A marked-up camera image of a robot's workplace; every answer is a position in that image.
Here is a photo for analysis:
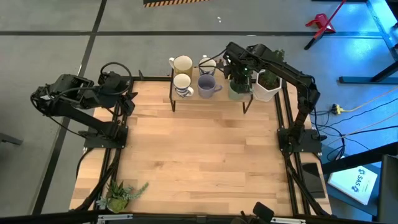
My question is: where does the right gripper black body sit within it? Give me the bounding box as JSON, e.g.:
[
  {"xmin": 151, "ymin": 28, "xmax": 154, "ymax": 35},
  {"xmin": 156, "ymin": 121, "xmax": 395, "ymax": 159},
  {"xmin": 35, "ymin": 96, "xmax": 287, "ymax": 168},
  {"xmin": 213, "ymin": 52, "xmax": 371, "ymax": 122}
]
[{"xmin": 223, "ymin": 58, "xmax": 254, "ymax": 85}]

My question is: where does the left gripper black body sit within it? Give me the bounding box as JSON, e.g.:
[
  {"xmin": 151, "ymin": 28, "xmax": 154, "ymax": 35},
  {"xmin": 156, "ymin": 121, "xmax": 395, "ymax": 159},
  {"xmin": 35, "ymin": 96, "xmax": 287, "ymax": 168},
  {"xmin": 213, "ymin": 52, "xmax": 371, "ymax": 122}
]
[{"xmin": 98, "ymin": 70, "xmax": 131, "ymax": 95}]

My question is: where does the green ceramic mug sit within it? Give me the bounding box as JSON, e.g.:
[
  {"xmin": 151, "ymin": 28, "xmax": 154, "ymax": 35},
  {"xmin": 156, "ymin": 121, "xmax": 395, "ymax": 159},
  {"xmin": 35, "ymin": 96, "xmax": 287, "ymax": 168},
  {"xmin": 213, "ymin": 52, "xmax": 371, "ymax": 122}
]
[{"xmin": 227, "ymin": 79, "xmax": 254, "ymax": 101}]

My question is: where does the lavender ceramic mug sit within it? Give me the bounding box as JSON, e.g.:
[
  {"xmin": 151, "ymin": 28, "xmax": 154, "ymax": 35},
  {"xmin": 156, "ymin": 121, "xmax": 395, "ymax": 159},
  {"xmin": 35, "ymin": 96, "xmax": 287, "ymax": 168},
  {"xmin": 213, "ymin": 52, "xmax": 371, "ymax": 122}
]
[{"xmin": 197, "ymin": 74, "xmax": 223, "ymax": 100}]

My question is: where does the white and blue mug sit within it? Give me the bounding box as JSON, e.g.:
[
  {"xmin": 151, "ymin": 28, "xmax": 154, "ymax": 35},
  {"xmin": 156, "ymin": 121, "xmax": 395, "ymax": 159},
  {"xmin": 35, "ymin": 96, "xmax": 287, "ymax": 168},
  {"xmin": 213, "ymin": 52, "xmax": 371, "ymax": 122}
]
[{"xmin": 198, "ymin": 55, "xmax": 218, "ymax": 77}]

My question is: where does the white blue striped mug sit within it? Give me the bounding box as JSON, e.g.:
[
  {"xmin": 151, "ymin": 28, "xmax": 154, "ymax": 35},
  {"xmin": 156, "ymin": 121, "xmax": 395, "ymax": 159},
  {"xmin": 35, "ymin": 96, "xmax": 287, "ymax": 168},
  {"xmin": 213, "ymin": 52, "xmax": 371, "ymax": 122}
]
[{"xmin": 172, "ymin": 73, "xmax": 195, "ymax": 98}]

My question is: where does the yellow ceramic mug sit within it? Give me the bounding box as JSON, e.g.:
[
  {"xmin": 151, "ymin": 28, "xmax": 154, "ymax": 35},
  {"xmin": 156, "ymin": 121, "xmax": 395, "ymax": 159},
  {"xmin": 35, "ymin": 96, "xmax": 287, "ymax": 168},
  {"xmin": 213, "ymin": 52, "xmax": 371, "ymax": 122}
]
[{"xmin": 168, "ymin": 55, "xmax": 194, "ymax": 78}]

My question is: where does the white hexagonal plant pot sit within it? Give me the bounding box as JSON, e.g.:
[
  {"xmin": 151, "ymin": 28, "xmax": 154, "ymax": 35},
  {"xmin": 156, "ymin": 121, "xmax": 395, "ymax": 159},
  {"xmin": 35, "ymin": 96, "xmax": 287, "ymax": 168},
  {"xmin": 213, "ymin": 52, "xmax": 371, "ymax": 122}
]
[{"xmin": 252, "ymin": 69, "xmax": 283, "ymax": 103}]

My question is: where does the cactus plant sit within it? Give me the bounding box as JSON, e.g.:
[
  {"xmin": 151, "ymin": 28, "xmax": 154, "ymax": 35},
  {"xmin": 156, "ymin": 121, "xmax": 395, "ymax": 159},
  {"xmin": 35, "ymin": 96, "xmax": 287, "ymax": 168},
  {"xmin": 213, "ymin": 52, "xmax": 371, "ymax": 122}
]
[{"xmin": 258, "ymin": 49, "xmax": 285, "ymax": 90}]

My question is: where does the green succulent plant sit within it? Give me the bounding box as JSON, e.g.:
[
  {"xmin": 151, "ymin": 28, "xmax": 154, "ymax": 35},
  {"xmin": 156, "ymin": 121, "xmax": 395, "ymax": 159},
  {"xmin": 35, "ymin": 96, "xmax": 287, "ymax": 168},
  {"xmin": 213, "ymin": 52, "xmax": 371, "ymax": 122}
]
[{"xmin": 95, "ymin": 179, "xmax": 150, "ymax": 214}]

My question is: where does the yellow power plug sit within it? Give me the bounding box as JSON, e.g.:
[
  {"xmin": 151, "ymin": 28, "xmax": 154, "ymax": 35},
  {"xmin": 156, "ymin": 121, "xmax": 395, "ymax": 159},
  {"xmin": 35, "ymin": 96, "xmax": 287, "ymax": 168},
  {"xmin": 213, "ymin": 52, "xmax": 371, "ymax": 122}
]
[{"xmin": 330, "ymin": 103, "xmax": 345, "ymax": 115}]

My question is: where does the red metal stand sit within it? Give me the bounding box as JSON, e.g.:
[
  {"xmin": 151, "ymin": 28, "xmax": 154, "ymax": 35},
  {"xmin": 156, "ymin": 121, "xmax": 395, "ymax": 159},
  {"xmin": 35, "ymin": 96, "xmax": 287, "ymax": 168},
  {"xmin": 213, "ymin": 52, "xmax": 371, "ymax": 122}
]
[{"xmin": 303, "ymin": 0, "xmax": 348, "ymax": 51}]

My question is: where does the black flat tablet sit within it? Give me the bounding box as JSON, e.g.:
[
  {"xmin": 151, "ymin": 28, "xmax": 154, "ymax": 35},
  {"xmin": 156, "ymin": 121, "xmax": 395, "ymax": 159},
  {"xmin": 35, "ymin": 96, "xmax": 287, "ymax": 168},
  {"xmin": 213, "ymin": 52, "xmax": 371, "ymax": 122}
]
[{"xmin": 300, "ymin": 162, "xmax": 326, "ymax": 200}]

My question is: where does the white and blue box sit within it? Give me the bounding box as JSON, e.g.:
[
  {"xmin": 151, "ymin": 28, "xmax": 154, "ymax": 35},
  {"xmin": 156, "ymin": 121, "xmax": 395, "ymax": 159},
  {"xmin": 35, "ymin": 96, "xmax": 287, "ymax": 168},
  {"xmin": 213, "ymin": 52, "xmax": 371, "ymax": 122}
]
[{"xmin": 327, "ymin": 165, "xmax": 379, "ymax": 206}]

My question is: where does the black side table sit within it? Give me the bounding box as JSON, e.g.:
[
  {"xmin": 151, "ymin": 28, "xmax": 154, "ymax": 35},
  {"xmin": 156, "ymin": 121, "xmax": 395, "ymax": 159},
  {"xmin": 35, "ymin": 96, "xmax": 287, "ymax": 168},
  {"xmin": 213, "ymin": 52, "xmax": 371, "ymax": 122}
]
[{"xmin": 320, "ymin": 141, "xmax": 398, "ymax": 224}]

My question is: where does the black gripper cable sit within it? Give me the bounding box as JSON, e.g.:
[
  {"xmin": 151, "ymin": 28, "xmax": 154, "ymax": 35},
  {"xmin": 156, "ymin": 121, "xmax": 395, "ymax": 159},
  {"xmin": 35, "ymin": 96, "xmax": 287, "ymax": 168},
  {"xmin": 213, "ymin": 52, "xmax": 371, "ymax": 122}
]
[{"xmin": 198, "ymin": 48, "xmax": 228, "ymax": 68}]

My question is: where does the black aluminium frame rail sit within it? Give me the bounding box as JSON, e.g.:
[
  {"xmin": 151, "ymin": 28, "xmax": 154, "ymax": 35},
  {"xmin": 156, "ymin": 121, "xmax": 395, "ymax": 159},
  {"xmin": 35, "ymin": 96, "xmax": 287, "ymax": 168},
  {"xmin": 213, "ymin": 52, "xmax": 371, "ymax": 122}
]
[
  {"xmin": 273, "ymin": 86, "xmax": 331, "ymax": 217},
  {"xmin": 73, "ymin": 76, "xmax": 135, "ymax": 213}
]

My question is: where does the black power cable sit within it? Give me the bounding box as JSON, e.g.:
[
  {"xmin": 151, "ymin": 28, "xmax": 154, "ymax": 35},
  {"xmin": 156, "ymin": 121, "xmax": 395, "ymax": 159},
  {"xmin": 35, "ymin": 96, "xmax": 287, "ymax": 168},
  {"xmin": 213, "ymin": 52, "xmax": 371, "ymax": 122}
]
[{"xmin": 310, "ymin": 98, "xmax": 398, "ymax": 162}]

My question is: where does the black table-level camera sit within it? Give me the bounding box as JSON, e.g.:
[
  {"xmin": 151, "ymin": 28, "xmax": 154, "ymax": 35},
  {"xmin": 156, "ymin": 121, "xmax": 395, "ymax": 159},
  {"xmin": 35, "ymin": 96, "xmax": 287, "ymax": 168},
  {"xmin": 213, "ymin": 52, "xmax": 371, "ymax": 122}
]
[{"xmin": 239, "ymin": 201, "xmax": 275, "ymax": 224}]

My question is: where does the black desk frame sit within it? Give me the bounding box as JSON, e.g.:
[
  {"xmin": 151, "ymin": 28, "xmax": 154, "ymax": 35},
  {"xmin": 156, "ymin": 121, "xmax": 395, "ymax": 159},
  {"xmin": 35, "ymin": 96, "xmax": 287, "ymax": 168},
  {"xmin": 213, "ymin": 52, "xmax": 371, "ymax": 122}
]
[{"xmin": 338, "ymin": 0, "xmax": 398, "ymax": 85}]

